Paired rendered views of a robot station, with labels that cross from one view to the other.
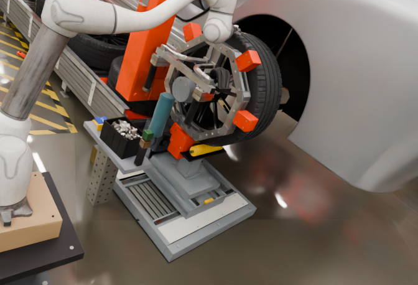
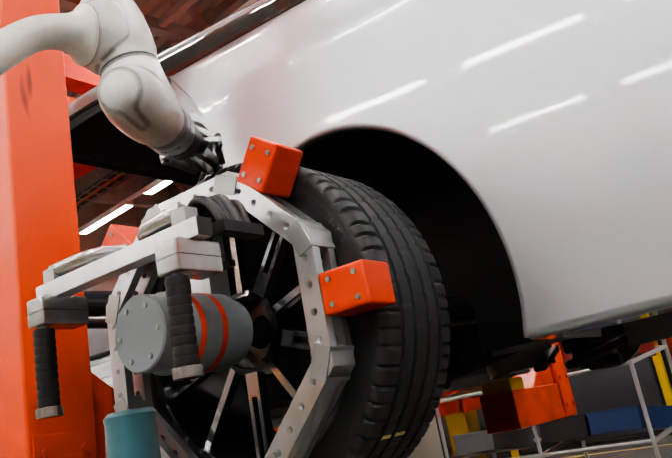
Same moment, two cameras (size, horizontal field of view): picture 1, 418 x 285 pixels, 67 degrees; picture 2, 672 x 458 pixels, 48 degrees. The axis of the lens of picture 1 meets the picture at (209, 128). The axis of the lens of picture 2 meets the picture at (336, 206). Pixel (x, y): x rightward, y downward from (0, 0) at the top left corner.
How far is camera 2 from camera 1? 0.87 m
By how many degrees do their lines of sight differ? 43
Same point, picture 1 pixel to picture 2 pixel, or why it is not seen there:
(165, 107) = (133, 441)
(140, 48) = (16, 373)
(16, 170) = not seen: outside the picture
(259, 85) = (334, 198)
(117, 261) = not seen: outside the picture
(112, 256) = not seen: outside the picture
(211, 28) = (114, 78)
